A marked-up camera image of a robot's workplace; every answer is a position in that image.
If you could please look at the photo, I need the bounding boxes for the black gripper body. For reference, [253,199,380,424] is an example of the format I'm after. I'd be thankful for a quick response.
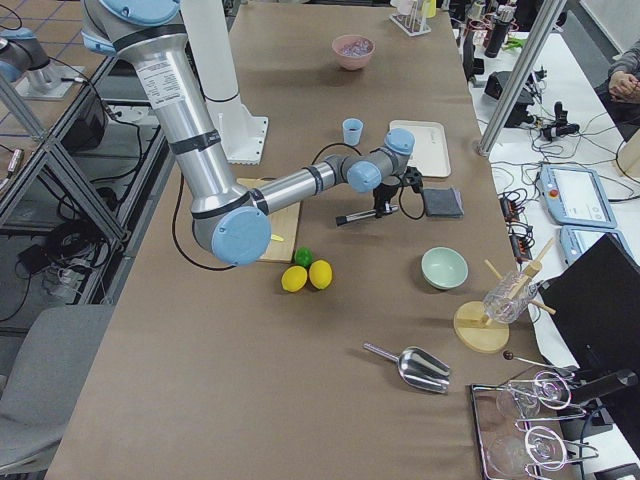
[373,177,401,210]

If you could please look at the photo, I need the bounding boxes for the steel muddler black tip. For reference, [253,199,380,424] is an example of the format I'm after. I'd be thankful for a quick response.
[335,209,380,227]

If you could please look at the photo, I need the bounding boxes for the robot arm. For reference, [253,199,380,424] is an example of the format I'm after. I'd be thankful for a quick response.
[1,27,86,101]
[82,1,415,266]

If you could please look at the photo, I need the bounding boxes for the light blue plastic cup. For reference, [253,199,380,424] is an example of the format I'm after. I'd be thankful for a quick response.
[342,118,364,147]

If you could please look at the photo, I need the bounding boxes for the wooden cup stand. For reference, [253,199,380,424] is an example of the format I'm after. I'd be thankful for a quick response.
[454,238,556,353]

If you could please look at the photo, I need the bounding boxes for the pile of ice cubes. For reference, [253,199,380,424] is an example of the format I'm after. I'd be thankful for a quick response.
[337,38,374,58]

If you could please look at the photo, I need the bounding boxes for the steel ice scoop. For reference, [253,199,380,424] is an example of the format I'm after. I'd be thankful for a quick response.
[362,342,451,394]

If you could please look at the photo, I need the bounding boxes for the seated person hands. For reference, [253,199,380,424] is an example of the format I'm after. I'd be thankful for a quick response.
[608,71,639,104]

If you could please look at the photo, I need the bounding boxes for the cream rabbit tray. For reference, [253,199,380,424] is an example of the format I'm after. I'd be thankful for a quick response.
[389,120,451,178]

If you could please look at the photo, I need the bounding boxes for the grey folded cloth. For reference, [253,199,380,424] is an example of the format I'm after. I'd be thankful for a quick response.
[422,187,464,218]

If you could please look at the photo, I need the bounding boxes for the light green bowl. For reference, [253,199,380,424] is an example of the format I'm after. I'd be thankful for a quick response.
[421,246,469,290]

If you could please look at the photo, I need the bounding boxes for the yellow lemon lower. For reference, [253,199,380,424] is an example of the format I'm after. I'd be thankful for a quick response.
[309,259,333,290]

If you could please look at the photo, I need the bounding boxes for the yellow lemon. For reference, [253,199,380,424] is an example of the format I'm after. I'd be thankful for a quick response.
[281,265,308,293]
[309,259,333,290]

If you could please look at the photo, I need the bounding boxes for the green lime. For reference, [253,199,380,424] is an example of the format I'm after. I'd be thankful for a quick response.
[293,247,314,268]

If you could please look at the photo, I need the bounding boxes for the bamboo cutting board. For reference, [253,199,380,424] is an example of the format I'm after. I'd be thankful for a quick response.
[260,202,301,263]

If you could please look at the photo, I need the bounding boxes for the yellow lemon upper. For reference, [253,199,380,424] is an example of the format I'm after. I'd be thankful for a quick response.
[281,265,308,293]

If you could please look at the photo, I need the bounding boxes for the pink bowl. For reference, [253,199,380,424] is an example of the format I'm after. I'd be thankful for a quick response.
[331,35,375,71]

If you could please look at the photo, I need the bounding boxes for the glass mug on stand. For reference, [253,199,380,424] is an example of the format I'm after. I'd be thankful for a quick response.
[482,271,537,324]

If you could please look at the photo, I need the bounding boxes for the teach pendant upper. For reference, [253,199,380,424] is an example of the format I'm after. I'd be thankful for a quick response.
[538,164,617,229]

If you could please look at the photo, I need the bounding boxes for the teach pendant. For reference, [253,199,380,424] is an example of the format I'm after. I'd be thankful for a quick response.
[559,225,626,265]
[538,164,617,229]

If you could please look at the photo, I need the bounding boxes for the teach pendant lower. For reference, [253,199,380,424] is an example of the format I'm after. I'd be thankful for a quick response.
[559,225,626,265]

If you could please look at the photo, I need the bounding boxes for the black bottle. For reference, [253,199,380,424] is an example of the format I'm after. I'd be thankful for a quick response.
[485,9,513,58]

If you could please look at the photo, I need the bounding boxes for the black monitor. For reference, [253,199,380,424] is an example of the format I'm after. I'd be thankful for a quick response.
[538,232,640,401]

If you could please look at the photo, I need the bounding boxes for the grey chair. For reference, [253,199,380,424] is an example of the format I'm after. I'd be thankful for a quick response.
[1,305,114,475]

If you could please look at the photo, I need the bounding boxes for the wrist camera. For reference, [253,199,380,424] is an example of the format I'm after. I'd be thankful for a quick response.
[401,166,423,193]

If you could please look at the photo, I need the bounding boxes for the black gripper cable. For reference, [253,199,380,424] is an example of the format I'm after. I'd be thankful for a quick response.
[397,184,429,221]

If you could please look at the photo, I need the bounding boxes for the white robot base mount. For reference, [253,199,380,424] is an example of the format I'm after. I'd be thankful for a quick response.
[180,0,269,165]

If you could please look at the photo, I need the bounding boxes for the aluminium frame post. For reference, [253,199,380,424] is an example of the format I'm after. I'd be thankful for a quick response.
[477,0,566,157]

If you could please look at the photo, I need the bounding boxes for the black wire glass rack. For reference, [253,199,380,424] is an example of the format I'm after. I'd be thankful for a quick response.
[469,368,599,479]

